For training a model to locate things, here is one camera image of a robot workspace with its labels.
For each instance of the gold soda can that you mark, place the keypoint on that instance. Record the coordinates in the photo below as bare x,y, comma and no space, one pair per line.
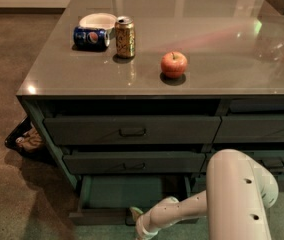
125,37

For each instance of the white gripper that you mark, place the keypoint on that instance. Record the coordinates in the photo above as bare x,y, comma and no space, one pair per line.
159,216

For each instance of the black bin with brown bag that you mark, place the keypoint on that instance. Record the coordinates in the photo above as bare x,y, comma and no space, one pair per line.
26,141

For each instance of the grey drawer cabinet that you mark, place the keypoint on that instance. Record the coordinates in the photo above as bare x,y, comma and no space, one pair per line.
235,53

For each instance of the blue pepsi can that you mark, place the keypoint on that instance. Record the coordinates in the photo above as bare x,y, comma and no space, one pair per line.
91,38

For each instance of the red apple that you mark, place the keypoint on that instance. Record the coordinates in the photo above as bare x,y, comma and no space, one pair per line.
173,64

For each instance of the white bowl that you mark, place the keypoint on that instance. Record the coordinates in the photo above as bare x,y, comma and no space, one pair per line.
99,20

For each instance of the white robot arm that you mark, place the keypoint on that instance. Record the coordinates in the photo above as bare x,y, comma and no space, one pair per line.
238,192

